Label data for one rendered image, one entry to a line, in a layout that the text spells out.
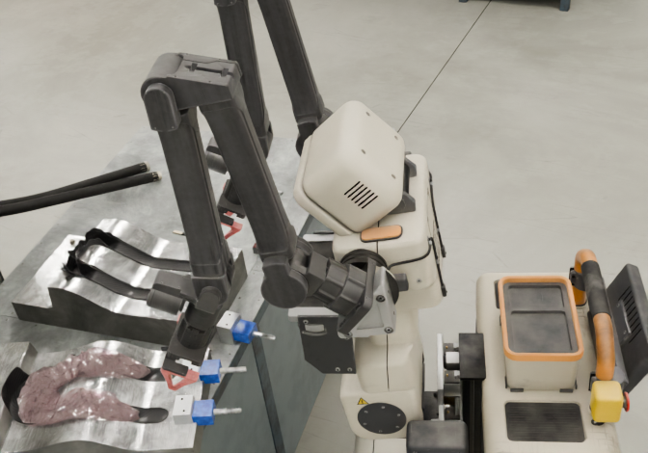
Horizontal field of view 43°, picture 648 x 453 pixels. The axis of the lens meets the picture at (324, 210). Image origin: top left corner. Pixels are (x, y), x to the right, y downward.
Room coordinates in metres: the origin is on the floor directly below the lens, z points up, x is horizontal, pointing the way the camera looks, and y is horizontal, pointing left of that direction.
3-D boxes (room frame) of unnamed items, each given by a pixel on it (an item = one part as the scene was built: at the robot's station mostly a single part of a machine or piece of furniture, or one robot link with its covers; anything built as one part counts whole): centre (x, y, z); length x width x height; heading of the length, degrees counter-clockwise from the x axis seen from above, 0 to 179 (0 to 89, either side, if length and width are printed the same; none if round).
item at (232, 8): (1.50, 0.12, 1.40); 0.11 x 0.06 x 0.43; 170
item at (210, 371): (1.20, 0.27, 0.85); 0.13 x 0.05 x 0.05; 85
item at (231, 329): (1.33, 0.20, 0.83); 0.13 x 0.05 x 0.05; 64
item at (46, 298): (1.53, 0.49, 0.87); 0.50 x 0.26 x 0.14; 68
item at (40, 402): (1.17, 0.54, 0.90); 0.26 x 0.18 x 0.08; 85
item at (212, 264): (1.07, 0.20, 1.40); 0.11 x 0.06 x 0.43; 170
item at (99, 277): (1.52, 0.48, 0.92); 0.35 x 0.16 x 0.09; 68
